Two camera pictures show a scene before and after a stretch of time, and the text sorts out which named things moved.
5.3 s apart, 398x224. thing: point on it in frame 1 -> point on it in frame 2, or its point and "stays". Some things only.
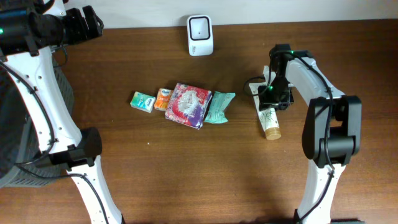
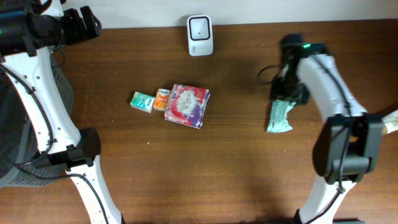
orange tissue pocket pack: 162,99 stays
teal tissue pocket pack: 142,102 stays
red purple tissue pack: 188,105 stays
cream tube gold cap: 268,119 -> 390,122
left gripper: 83,33 stays
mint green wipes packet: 216,112 -> 278,122
